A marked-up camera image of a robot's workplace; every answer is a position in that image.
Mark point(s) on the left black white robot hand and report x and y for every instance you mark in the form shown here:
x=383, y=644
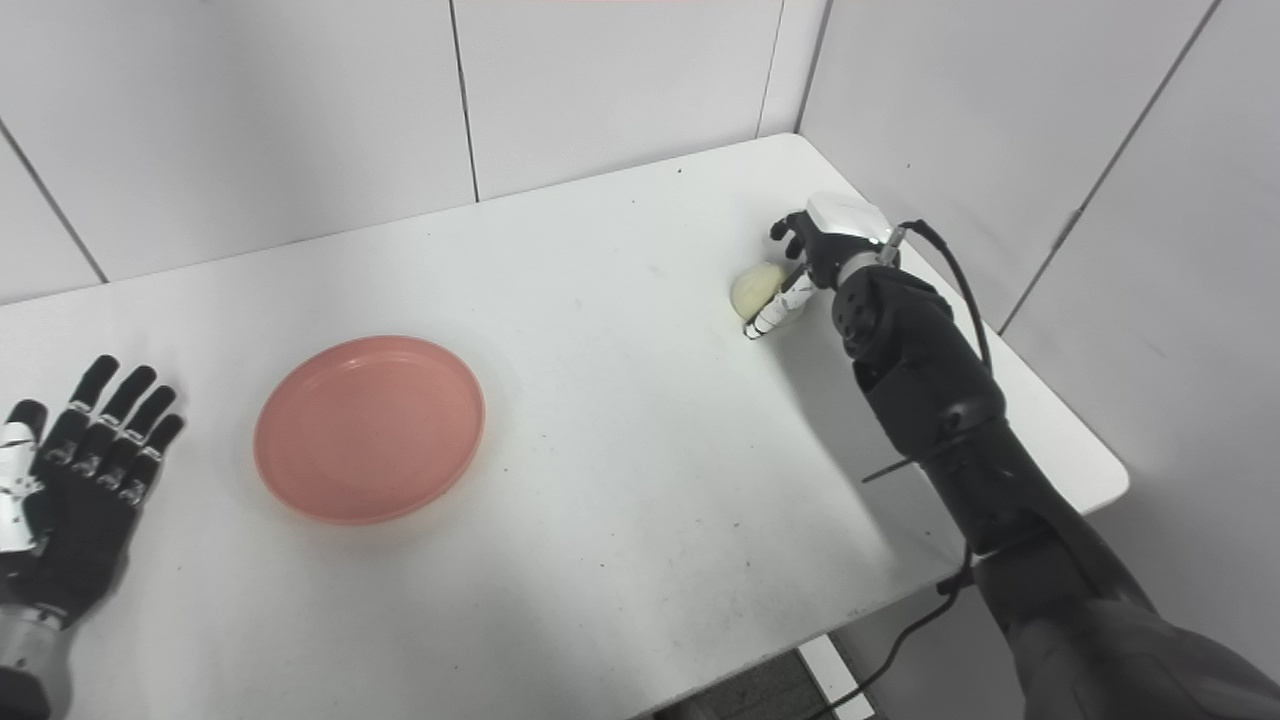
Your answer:
x=75, y=500

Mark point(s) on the pink round plate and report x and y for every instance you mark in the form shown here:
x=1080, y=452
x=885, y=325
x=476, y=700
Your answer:
x=369, y=429

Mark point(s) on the white steamed bun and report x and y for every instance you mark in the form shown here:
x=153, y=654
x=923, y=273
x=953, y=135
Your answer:
x=755, y=289

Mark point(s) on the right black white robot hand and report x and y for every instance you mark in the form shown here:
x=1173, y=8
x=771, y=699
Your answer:
x=835, y=245

